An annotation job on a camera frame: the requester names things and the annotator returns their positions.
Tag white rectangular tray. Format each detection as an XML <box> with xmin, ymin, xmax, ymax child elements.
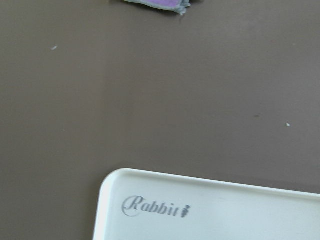
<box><xmin>93</xmin><ymin>168</ymin><xmax>320</xmax><ymax>240</ymax></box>

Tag folded grey purple cloth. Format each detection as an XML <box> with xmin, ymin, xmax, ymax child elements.
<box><xmin>124</xmin><ymin>0</ymin><xmax>191</xmax><ymax>16</ymax></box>

